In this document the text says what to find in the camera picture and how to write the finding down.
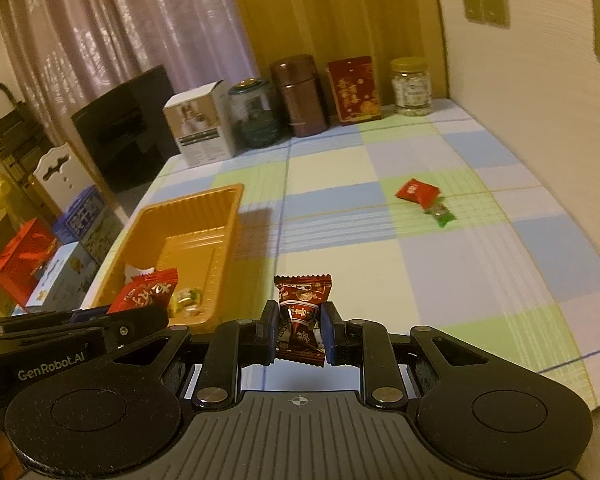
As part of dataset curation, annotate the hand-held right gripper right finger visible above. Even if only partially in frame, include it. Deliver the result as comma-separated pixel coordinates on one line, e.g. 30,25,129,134
321,300,491,409

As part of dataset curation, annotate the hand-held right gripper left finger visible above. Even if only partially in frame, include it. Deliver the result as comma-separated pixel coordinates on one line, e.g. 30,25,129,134
112,300,281,409

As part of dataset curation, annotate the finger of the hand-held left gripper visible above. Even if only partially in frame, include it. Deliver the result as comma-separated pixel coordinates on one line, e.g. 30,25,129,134
0,305,171,356
0,308,112,333

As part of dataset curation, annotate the red orange snack packet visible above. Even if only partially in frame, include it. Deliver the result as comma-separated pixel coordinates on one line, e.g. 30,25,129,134
107,268,179,316

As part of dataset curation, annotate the dark red candy packet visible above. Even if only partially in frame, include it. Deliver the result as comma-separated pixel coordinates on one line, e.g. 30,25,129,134
273,274,332,365

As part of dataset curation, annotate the silver grey snack packet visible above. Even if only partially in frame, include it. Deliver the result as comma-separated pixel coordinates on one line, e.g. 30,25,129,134
124,262,157,286

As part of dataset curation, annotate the yellow candy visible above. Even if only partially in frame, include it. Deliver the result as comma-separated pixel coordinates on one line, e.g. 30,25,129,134
169,286,205,317

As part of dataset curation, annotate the orange plastic tray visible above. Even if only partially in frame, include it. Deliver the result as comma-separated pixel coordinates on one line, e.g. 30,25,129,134
82,183,245,328

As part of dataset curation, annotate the light blue white box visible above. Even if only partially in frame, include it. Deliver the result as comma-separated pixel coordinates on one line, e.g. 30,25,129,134
12,241,98,311

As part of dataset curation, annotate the dark printed box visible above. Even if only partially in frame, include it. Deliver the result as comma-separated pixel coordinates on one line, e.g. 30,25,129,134
77,205,123,266

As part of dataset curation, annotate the red gift box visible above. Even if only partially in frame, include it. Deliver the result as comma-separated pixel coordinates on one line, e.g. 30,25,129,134
0,217,60,306

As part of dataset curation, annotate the blue printed box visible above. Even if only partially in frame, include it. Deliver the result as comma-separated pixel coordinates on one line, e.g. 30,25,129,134
52,185,106,243

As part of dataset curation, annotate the white carved wooden rack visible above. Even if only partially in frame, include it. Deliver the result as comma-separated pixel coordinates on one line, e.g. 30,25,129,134
32,142,88,216

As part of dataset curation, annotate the green wrapped candy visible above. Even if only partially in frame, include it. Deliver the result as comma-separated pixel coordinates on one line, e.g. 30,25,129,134
426,202,456,228

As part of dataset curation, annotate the red square snack packet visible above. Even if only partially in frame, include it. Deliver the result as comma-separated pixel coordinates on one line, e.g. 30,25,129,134
396,177,441,208

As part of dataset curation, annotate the black appliance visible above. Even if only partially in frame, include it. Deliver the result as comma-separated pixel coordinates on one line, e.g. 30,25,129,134
71,65,178,193

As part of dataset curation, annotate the white printed carton box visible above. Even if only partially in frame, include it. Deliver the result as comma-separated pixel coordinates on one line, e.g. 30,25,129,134
162,80,238,167

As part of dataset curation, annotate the green glass jar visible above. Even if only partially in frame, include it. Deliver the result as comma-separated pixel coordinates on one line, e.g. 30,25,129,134
228,77,281,150

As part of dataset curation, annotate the brown metal canister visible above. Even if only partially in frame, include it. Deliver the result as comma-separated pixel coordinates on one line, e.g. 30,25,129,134
271,54,329,138

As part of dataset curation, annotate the red gold tin box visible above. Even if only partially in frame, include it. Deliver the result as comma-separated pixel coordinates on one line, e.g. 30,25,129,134
326,56,382,126

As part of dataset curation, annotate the clear jar with yellow lid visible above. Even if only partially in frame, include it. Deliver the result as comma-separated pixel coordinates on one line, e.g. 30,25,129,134
390,57,433,117

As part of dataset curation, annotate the pink patterned curtain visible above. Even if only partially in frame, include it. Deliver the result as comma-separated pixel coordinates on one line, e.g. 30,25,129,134
0,0,261,126

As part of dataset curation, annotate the wooden panel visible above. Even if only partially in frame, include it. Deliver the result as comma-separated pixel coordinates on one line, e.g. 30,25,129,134
222,0,451,106

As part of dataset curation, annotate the dark handled basket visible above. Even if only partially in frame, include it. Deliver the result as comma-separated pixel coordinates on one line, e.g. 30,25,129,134
0,81,48,181

